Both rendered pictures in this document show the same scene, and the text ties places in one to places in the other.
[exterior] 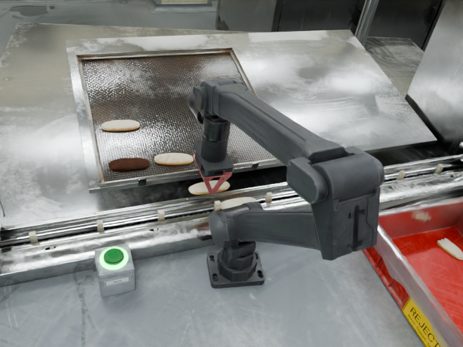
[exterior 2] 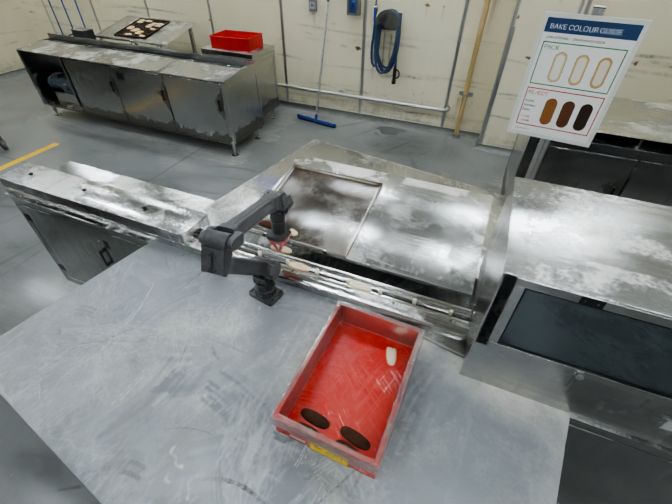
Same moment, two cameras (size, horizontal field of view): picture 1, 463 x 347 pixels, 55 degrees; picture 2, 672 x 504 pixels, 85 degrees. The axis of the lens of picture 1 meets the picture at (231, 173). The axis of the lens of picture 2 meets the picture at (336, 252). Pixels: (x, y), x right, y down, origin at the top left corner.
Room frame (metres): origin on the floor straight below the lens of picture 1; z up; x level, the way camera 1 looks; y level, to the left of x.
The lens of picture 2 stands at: (0.16, -0.97, 1.95)
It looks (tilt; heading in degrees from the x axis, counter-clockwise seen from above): 42 degrees down; 48
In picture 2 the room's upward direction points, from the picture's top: 1 degrees clockwise
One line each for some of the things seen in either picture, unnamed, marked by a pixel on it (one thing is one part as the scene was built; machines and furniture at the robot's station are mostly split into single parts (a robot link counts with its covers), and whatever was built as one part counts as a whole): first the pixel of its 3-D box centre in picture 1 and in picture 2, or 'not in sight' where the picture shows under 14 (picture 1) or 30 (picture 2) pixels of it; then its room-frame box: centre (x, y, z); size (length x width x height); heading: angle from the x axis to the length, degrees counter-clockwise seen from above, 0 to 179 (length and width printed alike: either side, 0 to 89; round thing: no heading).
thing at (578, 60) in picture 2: not in sight; (568, 83); (1.83, -0.46, 1.50); 0.33 x 0.01 x 0.45; 110
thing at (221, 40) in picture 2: not in sight; (237, 40); (2.54, 3.43, 0.93); 0.51 x 0.36 x 0.13; 119
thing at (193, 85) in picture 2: not in sight; (156, 77); (1.75, 4.16, 0.51); 3.00 x 1.26 x 1.03; 115
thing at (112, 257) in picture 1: (114, 257); not in sight; (0.55, 0.21, 0.90); 0.04 x 0.04 x 0.02
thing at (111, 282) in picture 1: (115, 273); not in sight; (0.55, 0.21, 0.84); 0.08 x 0.08 x 0.11; 25
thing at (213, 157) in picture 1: (213, 147); (278, 227); (0.77, 0.05, 1.04); 0.10 x 0.07 x 0.07; 25
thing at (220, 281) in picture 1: (237, 259); (265, 287); (0.62, -0.04, 0.86); 0.12 x 0.09 x 0.08; 106
